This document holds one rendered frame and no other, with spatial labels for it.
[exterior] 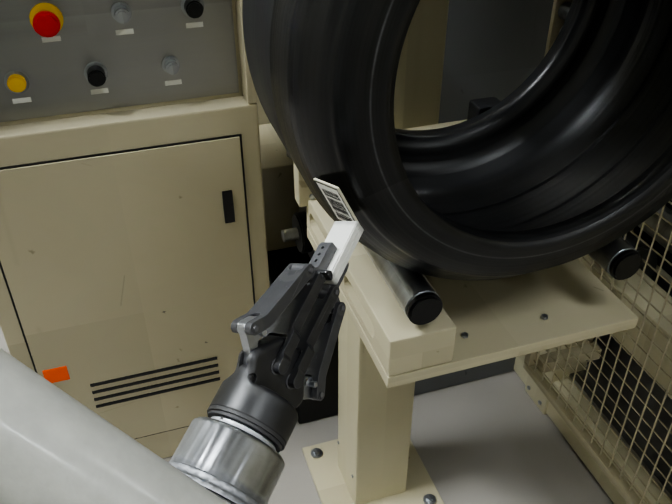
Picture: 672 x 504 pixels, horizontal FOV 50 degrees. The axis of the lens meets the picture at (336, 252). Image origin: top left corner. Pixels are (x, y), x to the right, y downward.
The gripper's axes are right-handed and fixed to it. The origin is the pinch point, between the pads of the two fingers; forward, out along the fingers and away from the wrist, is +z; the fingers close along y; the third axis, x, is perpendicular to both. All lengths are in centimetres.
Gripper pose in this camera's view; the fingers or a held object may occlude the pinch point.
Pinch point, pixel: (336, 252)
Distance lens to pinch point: 71.9
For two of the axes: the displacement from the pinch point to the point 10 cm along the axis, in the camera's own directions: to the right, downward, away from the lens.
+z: 4.0, -7.8, 4.7
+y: 4.8, 6.2, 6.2
